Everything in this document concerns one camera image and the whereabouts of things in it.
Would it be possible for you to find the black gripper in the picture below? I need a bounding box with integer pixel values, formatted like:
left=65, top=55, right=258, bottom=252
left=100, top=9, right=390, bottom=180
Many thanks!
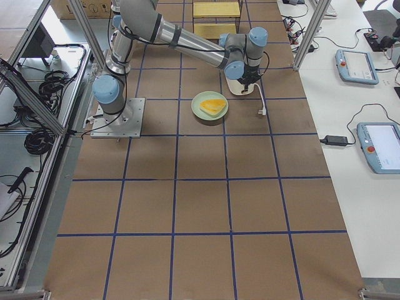
left=238, top=64, right=261, bottom=93

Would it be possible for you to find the white toaster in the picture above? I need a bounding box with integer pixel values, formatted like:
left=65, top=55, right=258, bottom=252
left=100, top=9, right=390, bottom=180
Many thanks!
left=225, top=72, right=255, bottom=96

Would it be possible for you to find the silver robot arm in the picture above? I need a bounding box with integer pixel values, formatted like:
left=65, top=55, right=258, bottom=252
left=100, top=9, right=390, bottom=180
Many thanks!
left=92, top=1, right=268, bottom=137

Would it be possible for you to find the yellow bread slice on plate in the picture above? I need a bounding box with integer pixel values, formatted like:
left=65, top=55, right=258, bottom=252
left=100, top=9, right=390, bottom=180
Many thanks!
left=199, top=99, right=226, bottom=116

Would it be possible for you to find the light green plate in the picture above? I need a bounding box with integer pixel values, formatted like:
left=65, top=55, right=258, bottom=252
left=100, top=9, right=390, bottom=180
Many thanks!
left=191, top=91, right=229, bottom=121

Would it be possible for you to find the wooden shelf box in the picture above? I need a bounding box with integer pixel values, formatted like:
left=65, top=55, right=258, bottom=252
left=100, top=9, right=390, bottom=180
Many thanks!
left=192, top=1, right=241, bottom=40

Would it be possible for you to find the black power adapter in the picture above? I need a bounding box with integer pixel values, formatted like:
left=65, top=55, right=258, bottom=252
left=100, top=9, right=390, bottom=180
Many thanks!
left=319, top=135, right=349, bottom=147

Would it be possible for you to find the far blue teach pendant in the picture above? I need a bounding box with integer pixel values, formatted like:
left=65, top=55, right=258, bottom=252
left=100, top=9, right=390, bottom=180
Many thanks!
left=335, top=49, right=379, bottom=85

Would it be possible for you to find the blue teach pendant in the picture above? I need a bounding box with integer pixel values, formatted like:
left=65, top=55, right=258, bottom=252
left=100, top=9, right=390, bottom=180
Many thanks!
left=335, top=49, right=379, bottom=85
left=356, top=122, right=399, bottom=174

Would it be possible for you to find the near blue teach pendant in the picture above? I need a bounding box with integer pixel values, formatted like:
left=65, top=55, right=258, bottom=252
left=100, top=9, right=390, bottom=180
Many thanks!
left=356, top=122, right=399, bottom=174

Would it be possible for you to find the cardboard box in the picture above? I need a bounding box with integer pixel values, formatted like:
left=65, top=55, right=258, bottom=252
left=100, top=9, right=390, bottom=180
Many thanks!
left=51, top=0, right=111, bottom=20

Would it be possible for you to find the white toaster power cord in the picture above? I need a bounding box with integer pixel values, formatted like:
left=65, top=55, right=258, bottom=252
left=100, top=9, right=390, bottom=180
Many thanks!
left=252, top=82, right=267, bottom=116

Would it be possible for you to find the aluminium frame post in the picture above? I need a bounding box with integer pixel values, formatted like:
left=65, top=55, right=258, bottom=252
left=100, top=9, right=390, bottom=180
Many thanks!
left=292, top=0, right=331, bottom=71

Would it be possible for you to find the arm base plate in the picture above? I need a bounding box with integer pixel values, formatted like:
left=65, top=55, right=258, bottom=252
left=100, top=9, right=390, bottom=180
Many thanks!
left=90, top=97, right=146, bottom=138

